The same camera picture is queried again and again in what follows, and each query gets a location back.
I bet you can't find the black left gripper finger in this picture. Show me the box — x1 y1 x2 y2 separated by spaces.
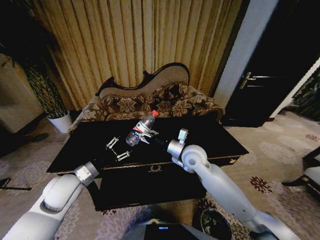
105 136 120 149
116 150 132 162

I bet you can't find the clear plastic bottle red cap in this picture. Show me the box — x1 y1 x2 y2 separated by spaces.
125 109 160 147

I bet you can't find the dark round trash bin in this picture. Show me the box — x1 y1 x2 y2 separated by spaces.
199 208 234 240

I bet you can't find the black glossy coffee table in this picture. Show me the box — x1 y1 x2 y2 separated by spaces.
46 117 250 212

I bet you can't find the floral brown carved sofa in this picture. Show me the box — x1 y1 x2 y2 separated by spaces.
67 62 226 135

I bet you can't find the white plant pot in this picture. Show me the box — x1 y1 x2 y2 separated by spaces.
47 111 74 134

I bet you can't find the robot front shell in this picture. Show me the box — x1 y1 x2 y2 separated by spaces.
121 218 213 240

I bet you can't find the beige pleated curtain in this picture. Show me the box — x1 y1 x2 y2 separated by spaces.
32 0 247 111

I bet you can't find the black stand leg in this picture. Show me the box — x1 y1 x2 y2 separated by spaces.
0 177 33 192

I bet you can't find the tall dark green plant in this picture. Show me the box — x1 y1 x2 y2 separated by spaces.
0 0 72 119

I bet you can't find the dark wooden door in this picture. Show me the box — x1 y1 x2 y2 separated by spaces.
221 0 320 128

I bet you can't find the brass door handle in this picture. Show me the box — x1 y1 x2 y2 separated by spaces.
239 72 258 90

